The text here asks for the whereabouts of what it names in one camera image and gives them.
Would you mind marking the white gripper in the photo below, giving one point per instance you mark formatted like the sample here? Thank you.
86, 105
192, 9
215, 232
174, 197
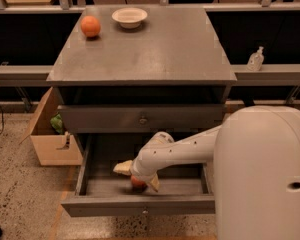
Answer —
140, 170

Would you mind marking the red apple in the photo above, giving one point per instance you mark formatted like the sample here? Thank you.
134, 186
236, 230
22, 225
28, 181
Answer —
137, 183

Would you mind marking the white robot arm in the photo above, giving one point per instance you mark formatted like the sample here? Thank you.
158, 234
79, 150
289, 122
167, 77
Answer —
256, 163

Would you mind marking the open middle drawer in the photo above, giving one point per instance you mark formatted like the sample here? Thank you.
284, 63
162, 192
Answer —
184, 189

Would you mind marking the closed top drawer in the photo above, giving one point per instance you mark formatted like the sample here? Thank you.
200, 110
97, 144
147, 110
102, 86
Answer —
139, 118

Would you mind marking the grey drawer cabinet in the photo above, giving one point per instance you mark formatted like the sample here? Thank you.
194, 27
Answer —
173, 58

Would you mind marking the cardboard box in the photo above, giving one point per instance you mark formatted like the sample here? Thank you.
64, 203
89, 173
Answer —
52, 148

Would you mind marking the green object in box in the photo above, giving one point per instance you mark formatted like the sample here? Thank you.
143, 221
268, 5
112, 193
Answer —
57, 123

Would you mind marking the white bowl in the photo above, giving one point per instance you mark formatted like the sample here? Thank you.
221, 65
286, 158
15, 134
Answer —
129, 18

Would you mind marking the orange fruit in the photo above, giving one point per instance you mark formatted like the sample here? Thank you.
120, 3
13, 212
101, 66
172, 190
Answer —
90, 26

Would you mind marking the clear sanitizer pump bottle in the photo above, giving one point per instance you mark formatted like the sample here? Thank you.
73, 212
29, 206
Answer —
256, 60

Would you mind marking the grey metal rail shelf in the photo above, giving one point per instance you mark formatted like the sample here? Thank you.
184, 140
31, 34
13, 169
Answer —
269, 75

